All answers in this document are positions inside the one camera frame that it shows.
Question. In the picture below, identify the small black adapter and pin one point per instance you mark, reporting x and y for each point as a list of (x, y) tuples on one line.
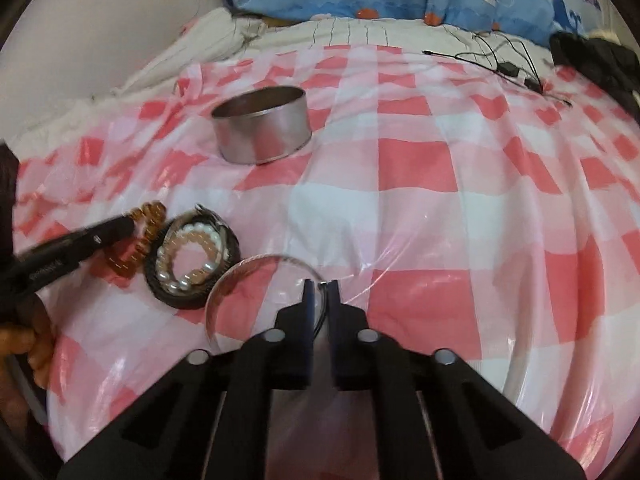
[(507, 70), (533, 85)]

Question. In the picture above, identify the person's left hand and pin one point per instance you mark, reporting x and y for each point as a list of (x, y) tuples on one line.
[(42, 350)]

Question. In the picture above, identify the round silver metal tin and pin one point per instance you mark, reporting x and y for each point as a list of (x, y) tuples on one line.
[(260, 130)]

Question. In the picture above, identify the cream cloth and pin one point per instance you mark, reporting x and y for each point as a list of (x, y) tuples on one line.
[(602, 35)]

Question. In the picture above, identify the white striped bedsheet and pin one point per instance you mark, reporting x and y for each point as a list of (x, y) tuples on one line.
[(350, 32)]

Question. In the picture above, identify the clear glass bowl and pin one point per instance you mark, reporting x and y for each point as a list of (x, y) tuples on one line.
[(225, 285)]

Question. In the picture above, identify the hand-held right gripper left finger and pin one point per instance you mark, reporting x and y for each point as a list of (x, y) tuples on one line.
[(300, 360)]

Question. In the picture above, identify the black jacket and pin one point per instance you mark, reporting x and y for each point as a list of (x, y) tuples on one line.
[(600, 60)]

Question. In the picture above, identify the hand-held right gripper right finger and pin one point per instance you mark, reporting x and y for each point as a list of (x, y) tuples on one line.
[(345, 360)]

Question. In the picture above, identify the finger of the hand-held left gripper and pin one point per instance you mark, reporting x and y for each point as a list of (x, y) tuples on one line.
[(110, 232)]

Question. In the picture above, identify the red white checked plastic sheet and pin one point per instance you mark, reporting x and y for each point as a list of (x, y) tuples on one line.
[(400, 185)]

